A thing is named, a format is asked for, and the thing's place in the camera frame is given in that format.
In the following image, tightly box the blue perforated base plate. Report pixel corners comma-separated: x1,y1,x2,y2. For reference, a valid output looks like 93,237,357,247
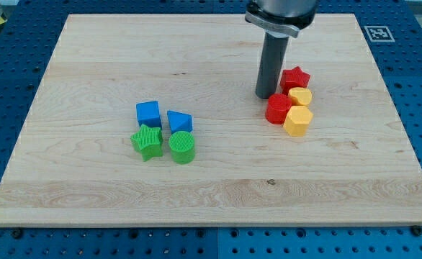
0,0,422,258

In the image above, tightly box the white fiducial marker tag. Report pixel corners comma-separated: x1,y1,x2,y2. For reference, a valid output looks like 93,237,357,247
364,25,395,42

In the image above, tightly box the blue triangle block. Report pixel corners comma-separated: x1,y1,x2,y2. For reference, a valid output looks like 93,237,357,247
167,110,193,134

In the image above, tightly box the yellow hexagon block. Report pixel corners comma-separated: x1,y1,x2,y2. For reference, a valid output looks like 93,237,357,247
283,106,313,137

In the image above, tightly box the red cylinder block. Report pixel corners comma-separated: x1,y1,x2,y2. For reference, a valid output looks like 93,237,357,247
265,94,292,124

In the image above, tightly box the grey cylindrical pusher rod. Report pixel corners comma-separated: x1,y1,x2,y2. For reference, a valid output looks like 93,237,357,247
255,32,289,99

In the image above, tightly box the yellow heart block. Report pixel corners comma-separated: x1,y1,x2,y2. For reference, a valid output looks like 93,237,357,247
288,87,313,106

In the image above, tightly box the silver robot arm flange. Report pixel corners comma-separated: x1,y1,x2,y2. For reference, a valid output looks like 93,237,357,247
245,0,319,38

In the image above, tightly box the green cylinder block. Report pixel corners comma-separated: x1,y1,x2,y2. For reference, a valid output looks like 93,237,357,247
169,131,195,164

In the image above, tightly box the green star block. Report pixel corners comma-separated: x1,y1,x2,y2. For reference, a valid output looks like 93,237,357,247
130,124,163,161

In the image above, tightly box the blue cube block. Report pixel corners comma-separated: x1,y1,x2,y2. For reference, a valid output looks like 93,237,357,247
135,101,162,128

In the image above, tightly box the light wooden board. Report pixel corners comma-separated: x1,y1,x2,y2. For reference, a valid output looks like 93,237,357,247
0,14,422,228

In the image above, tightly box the red star block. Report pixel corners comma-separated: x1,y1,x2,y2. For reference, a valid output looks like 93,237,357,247
279,66,311,94

